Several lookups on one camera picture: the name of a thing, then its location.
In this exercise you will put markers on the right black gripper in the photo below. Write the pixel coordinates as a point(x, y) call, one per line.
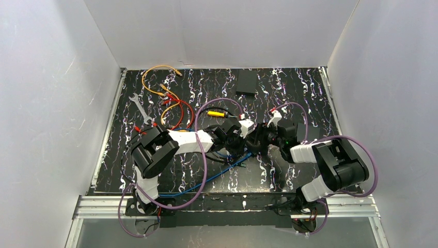
point(266, 137)

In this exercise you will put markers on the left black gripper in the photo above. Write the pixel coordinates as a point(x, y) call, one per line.
point(227, 135)

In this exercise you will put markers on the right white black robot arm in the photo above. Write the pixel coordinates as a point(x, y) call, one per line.
point(340, 166)

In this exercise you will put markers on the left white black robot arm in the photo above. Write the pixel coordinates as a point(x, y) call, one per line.
point(154, 151)

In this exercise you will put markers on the black box at back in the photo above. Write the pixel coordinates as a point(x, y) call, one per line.
point(247, 81)

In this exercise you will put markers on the silver open-end wrench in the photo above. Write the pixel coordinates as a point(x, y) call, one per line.
point(147, 119)

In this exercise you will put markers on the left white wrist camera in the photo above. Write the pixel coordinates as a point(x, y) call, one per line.
point(247, 126)

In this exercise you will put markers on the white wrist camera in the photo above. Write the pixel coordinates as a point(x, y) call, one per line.
point(275, 118)
point(247, 126)

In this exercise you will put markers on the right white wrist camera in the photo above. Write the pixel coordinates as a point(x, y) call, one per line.
point(275, 118)

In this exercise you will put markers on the yellow handle screwdriver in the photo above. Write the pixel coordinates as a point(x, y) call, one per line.
point(219, 114)

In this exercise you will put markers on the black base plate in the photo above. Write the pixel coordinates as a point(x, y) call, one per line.
point(239, 209)

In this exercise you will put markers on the aluminium front rail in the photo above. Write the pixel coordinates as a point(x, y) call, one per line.
point(340, 206)

